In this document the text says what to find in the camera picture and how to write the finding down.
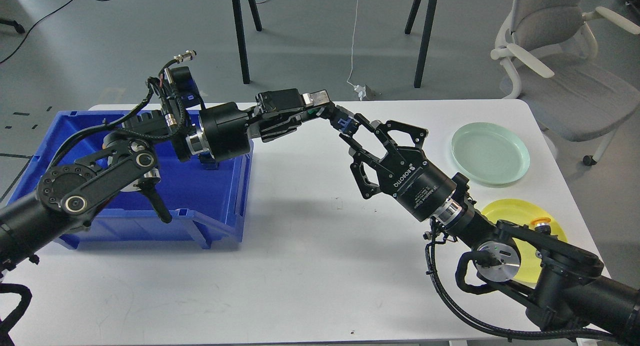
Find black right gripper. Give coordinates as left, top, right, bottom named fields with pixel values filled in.
left=339, top=113, right=468, bottom=222

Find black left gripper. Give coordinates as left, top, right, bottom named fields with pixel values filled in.
left=186, top=89, right=341, bottom=162

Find green push button front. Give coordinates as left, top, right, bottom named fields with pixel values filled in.
left=328, top=111, right=361, bottom=137

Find green push button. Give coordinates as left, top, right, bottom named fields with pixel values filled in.
left=198, top=153, right=220, bottom=170
left=328, top=111, right=361, bottom=137

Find yellow push button front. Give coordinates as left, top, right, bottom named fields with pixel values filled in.
left=529, top=217, right=553, bottom=235

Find yellow push button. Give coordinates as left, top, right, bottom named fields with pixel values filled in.
left=529, top=217, right=553, bottom=235
left=102, top=136, right=111, bottom=149

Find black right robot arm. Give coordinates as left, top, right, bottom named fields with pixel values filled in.
left=330, top=111, right=640, bottom=345

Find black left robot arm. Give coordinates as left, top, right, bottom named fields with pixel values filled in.
left=0, top=50, right=338, bottom=275

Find light green plate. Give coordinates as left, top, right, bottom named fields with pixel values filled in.
left=450, top=122, right=531, bottom=186

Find green push button back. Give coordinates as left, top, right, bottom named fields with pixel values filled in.
left=198, top=153, right=220, bottom=170

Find yellow plate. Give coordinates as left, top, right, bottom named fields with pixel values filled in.
left=481, top=199, right=568, bottom=287

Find yellow push button back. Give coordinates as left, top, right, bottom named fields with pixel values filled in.
left=102, top=136, right=111, bottom=149

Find black tripod left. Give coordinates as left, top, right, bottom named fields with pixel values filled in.
left=231, top=0, right=263, bottom=85

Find black tripod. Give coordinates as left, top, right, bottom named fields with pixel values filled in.
left=231, top=0, right=263, bottom=85
left=404, top=0, right=438, bottom=89

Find blue plastic bin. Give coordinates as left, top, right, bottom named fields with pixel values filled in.
left=7, top=110, right=252, bottom=249

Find black tripod right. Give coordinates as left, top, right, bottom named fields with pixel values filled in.
left=404, top=0, right=438, bottom=89

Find grey office chair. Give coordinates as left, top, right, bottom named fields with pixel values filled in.
left=490, top=0, right=639, bottom=166

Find white cable with plug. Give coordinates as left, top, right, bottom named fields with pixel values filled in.
left=347, top=0, right=382, bottom=101

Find black floor cable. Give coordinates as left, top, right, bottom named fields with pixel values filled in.
left=0, top=0, right=132, bottom=65

